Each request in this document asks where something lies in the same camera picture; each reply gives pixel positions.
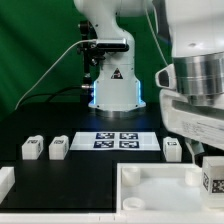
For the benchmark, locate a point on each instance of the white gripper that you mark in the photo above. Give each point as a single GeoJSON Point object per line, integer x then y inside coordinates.
{"type": "Point", "coordinates": [202, 124]}

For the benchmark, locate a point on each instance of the white square tabletop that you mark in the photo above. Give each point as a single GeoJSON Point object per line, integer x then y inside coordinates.
{"type": "Point", "coordinates": [161, 187]}

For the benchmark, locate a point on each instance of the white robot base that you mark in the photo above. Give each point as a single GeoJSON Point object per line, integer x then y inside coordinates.
{"type": "Point", "coordinates": [116, 89]}

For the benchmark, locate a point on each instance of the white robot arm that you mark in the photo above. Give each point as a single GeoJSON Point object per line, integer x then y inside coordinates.
{"type": "Point", "coordinates": [192, 86]}

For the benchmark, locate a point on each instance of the white sheet with tags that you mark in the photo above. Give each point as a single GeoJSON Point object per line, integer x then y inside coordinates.
{"type": "Point", "coordinates": [140, 141]}

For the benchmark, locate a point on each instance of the black camera on mount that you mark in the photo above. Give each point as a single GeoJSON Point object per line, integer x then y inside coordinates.
{"type": "Point", "coordinates": [94, 52]}

